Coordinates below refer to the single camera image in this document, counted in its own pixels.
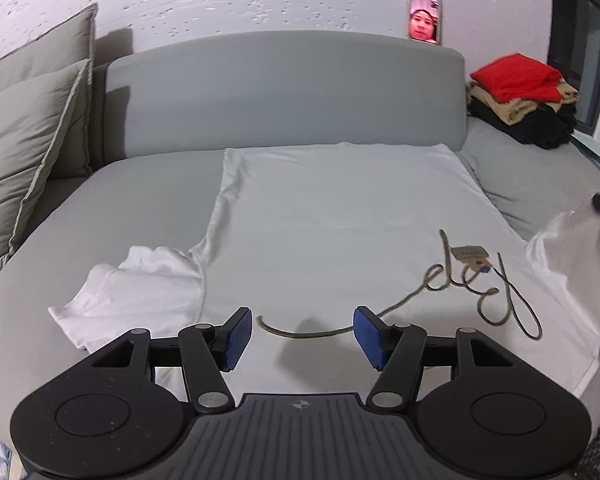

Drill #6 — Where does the grey sofa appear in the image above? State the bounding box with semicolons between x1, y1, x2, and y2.
0;30;600;461

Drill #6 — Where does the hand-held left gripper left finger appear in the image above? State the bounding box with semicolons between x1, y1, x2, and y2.
87;306;254;414

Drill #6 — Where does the smartphone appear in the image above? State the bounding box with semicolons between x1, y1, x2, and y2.
408;0;442;47

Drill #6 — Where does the black folded garment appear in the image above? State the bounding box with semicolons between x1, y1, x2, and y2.
467;97;579;150

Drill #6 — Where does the red folded garment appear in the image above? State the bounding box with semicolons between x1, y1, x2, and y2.
470;53;564;104

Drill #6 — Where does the dark framed window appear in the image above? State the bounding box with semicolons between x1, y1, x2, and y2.
547;0;600;137

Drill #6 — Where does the large grey throw pillow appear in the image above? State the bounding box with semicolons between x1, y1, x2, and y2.
0;58;94;274

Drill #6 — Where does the olive cord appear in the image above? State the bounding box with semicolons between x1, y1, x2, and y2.
256;229;542;341

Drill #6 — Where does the beige paper tag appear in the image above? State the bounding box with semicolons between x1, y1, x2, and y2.
455;246;492;276

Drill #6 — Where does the grey sofa chaise cushion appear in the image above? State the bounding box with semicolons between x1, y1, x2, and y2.
460;116;600;242

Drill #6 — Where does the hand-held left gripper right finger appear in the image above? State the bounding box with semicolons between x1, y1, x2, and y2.
352;305;519;414

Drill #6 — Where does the white t-shirt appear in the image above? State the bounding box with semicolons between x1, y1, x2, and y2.
48;143;600;397

